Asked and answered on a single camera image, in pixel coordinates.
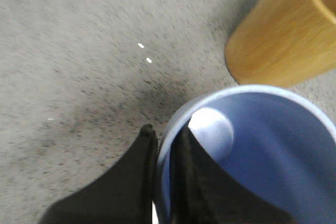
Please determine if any blue plastic cup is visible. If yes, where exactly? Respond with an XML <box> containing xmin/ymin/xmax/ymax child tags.
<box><xmin>154</xmin><ymin>85</ymin><xmax>335</xmax><ymax>223</ymax></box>

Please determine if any bamboo cylinder holder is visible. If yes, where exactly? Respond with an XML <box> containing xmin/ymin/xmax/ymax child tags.
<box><xmin>225</xmin><ymin>0</ymin><xmax>335</xmax><ymax>88</ymax></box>

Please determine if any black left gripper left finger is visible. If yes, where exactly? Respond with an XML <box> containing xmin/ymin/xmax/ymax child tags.
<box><xmin>39</xmin><ymin>124</ymin><xmax>158</xmax><ymax>223</ymax></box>

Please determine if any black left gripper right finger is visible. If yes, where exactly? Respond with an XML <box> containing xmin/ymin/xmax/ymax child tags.
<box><xmin>170</xmin><ymin>125</ymin><xmax>297</xmax><ymax>223</ymax></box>

